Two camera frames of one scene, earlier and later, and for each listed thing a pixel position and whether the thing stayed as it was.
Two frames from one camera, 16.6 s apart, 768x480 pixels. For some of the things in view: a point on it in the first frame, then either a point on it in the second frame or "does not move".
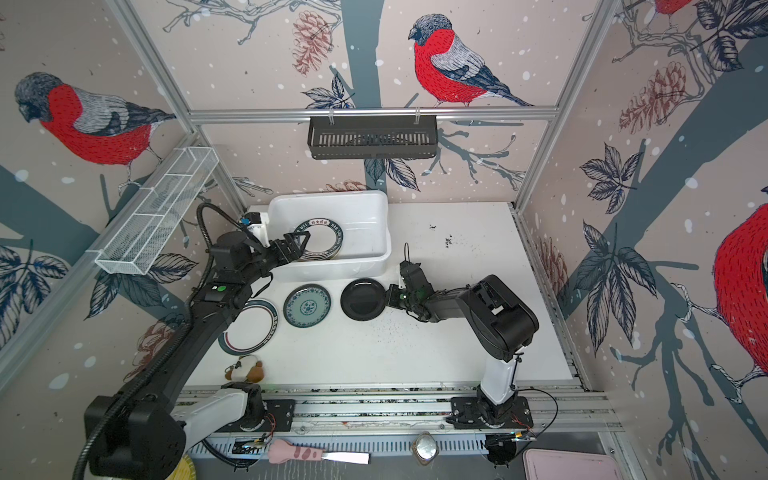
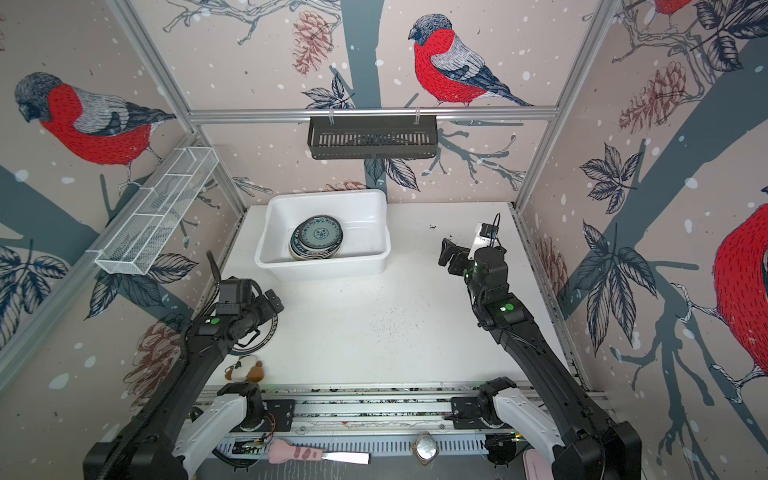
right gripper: x=394 y=297 -> x=450 y=255
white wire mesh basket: x=148 y=224 does not move
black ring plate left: x=251 y=330 does not move
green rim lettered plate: x=325 y=240 does not move
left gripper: x=295 y=252 -> x=268 y=308
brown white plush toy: x=247 y=368 does not move
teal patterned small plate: x=307 y=306 -> x=321 y=232
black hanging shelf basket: x=372 y=137 does not move
